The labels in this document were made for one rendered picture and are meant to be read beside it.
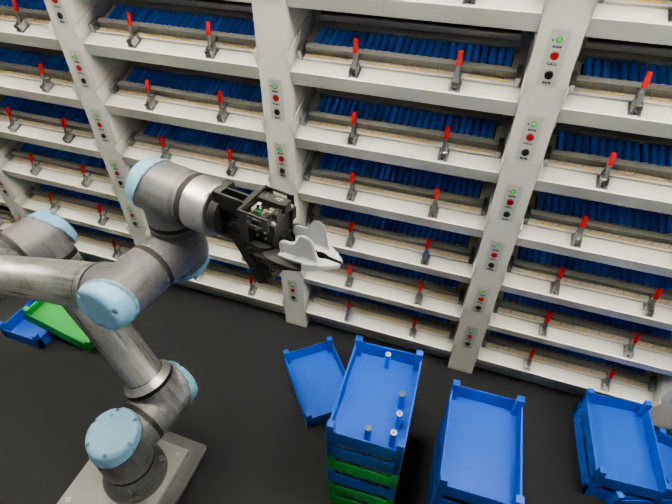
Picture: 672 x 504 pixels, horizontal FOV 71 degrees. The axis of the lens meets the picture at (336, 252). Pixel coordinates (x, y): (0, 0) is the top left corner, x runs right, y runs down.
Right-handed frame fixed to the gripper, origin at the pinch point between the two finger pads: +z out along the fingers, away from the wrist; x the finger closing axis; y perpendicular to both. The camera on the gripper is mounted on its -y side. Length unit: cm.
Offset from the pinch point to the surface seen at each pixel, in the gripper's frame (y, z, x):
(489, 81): 0, 3, 77
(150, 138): -41, -108, 61
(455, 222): -42, 4, 73
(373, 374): -72, -1, 31
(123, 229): -86, -129, 52
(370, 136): -21, -26, 72
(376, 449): -69, 9, 9
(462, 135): -17, -1, 79
